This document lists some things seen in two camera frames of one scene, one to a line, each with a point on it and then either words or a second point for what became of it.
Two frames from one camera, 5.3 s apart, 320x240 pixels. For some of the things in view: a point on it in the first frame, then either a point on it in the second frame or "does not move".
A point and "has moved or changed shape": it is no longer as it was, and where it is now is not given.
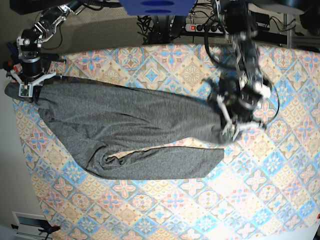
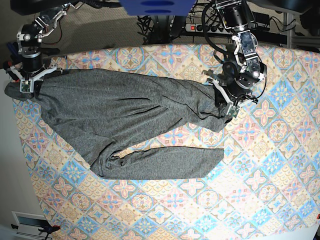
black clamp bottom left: (49, 229) does not move
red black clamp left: (8, 65) does not move
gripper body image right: (238, 108) → (229, 94)
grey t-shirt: (102, 126) has moved or changed shape
